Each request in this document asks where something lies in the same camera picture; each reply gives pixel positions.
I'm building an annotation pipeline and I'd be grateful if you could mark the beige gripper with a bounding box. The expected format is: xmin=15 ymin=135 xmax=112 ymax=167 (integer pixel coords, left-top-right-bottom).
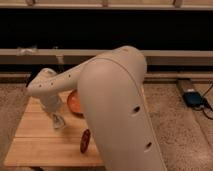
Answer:
xmin=40 ymin=96 xmax=62 ymax=121

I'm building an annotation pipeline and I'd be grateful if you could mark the white sponge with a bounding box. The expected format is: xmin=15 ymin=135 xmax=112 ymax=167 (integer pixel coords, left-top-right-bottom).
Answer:
xmin=52 ymin=114 xmax=65 ymax=129

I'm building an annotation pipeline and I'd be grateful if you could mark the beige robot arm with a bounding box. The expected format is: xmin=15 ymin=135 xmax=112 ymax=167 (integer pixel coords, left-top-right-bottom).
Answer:
xmin=27 ymin=46 xmax=167 ymax=171

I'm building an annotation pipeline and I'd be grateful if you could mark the orange ceramic bowl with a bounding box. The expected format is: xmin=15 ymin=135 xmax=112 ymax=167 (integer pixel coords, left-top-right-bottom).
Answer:
xmin=67 ymin=90 xmax=83 ymax=115

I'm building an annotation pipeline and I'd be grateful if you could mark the wooden table board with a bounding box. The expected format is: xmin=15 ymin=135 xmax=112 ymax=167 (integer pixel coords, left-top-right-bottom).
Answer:
xmin=4 ymin=92 xmax=103 ymax=167

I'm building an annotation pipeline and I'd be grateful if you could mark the dark red oblong object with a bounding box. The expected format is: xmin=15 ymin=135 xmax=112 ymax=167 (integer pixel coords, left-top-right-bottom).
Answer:
xmin=80 ymin=129 xmax=91 ymax=153

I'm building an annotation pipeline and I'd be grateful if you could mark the blue power adapter box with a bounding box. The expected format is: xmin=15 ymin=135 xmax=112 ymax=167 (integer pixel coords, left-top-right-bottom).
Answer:
xmin=183 ymin=91 xmax=203 ymax=107

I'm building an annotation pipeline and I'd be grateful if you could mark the grey metal rail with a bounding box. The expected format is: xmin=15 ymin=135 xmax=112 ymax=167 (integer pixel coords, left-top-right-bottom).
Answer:
xmin=0 ymin=49 xmax=213 ymax=66

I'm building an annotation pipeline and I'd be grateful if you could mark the black cable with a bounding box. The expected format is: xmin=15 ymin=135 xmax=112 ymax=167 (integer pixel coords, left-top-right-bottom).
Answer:
xmin=194 ymin=83 xmax=213 ymax=121

